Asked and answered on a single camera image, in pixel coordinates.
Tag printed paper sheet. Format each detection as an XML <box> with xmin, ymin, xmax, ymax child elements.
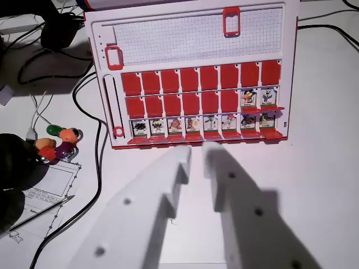
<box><xmin>0</xmin><ymin>161</ymin><xmax>82</xmax><ymax>245</ymax></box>

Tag thin metal pen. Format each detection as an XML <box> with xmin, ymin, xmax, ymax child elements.
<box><xmin>0</xmin><ymin>194</ymin><xmax>76</xmax><ymax>236</ymax></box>

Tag colourful plastic toy pieces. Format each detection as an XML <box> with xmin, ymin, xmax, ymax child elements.
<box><xmin>34</xmin><ymin>124</ymin><xmax>84</xmax><ymax>164</ymax></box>

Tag dark rounded object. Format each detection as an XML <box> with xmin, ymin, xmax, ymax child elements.
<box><xmin>0</xmin><ymin>133</ymin><xmax>49</xmax><ymax>234</ymax></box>

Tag polar bear picture card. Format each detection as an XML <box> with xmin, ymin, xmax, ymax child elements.
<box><xmin>262</xmin><ymin>87</ymin><xmax>279</xmax><ymax>106</ymax></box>

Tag red and white game board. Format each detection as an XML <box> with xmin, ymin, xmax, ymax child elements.
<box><xmin>83</xmin><ymin>0</ymin><xmax>300</xmax><ymax>150</ymax></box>

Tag black power adapter box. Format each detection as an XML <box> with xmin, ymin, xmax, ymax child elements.
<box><xmin>40</xmin><ymin>11</ymin><xmax>81</xmax><ymax>50</ymax></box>

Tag long black cable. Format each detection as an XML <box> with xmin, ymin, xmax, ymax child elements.
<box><xmin>29</xmin><ymin>71</ymin><xmax>109</xmax><ymax>269</ymax></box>

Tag white USB cable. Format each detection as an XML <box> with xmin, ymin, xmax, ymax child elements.
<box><xmin>25</xmin><ymin>91</ymin><xmax>54</xmax><ymax>141</ymax></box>

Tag looped black cable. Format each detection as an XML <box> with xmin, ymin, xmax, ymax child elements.
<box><xmin>18</xmin><ymin>48</ymin><xmax>94</xmax><ymax>85</ymax></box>

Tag grey cable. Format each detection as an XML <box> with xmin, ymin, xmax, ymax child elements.
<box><xmin>297</xmin><ymin>9</ymin><xmax>359</xmax><ymax>22</ymax></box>

